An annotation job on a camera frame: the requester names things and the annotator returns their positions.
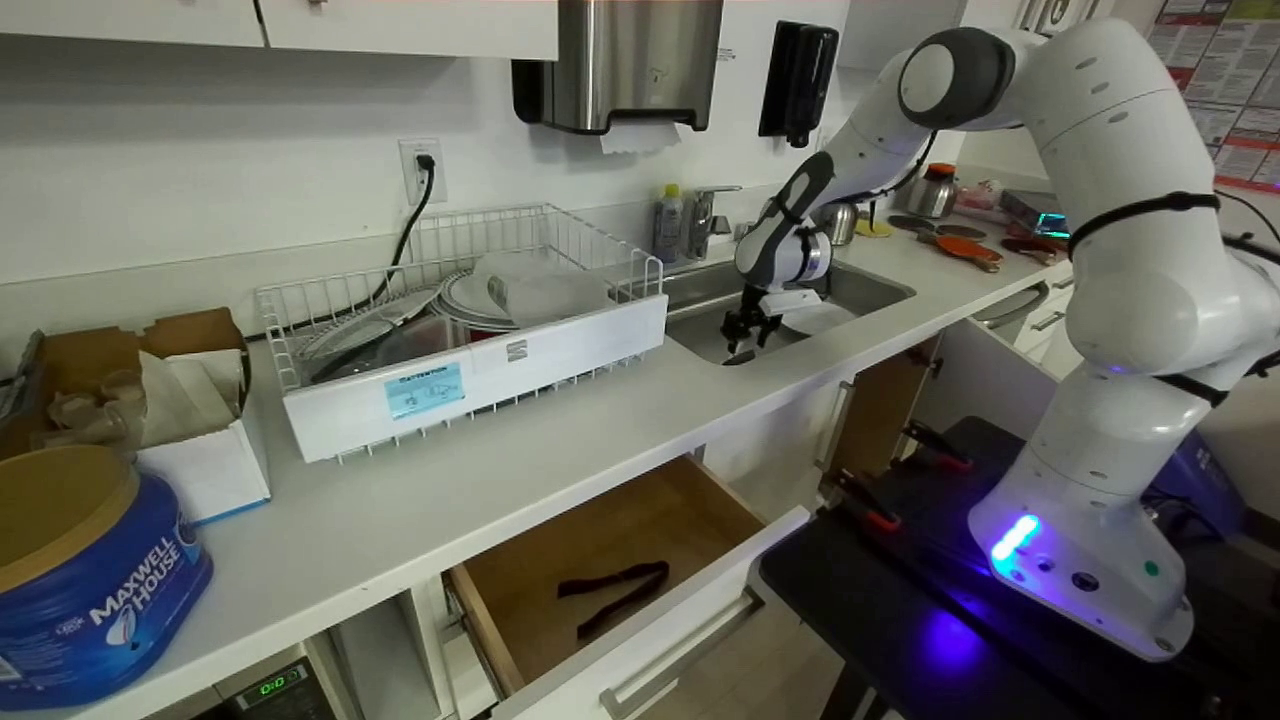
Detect blue Maxwell House coffee can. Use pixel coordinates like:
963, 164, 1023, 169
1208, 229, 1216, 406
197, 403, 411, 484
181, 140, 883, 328
0, 444, 214, 710

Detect white wire dish rack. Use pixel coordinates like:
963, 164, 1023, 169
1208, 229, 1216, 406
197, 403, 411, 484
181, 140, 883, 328
257, 202, 670, 464

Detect stack of books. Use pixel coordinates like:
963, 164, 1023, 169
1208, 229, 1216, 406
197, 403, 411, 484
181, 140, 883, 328
1002, 190, 1072, 253

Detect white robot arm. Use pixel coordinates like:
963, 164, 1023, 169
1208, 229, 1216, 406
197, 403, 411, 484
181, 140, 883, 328
719, 20, 1280, 665

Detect metal jar with red lid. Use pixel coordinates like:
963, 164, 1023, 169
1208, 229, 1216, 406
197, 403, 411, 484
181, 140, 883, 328
899, 164, 958, 221

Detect orange handled pliers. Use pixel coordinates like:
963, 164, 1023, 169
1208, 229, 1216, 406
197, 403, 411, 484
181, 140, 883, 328
929, 237, 1006, 271

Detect open cardboard box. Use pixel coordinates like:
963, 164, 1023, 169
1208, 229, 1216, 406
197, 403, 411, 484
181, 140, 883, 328
0, 307, 274, 525

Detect white upper cabinet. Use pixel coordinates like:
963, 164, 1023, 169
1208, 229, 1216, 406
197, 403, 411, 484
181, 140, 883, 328
0, 0, 557, 59

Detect stainless steel sink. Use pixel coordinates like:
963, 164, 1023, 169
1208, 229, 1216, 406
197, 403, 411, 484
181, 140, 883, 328
670, 259, 914, 363

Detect chrome faucet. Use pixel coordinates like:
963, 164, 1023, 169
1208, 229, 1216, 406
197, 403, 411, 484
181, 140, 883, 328
651, 185, 729, 267

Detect white plate in sink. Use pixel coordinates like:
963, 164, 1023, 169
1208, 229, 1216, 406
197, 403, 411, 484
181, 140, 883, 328
781, 301, 854, 336

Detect steel paper towel dispenser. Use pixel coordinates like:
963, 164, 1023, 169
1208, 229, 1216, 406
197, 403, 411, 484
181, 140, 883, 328
512, 0, 726, 136

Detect open wooden drawer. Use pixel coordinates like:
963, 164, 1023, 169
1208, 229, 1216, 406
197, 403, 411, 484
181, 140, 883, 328
450, 454, 809, 720

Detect black soap dispenser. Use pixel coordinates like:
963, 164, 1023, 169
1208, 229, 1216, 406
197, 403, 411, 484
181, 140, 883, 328
757, 20, 842, 148

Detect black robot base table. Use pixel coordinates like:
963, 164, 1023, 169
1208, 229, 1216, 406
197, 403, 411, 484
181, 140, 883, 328
760, 421, 1280, 720

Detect black tongs in drawer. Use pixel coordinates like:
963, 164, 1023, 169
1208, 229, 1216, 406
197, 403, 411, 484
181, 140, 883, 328
557, 558, 672, 642

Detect wall poster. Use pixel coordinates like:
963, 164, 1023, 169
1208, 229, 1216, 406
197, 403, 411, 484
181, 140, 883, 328
1149, 0, 1280, 190

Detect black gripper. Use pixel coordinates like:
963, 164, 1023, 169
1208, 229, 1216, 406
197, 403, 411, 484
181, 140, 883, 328
719, 284, 781, 363

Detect black power cord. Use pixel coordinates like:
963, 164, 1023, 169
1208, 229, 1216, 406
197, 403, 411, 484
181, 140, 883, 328
242, 148, 443, 343

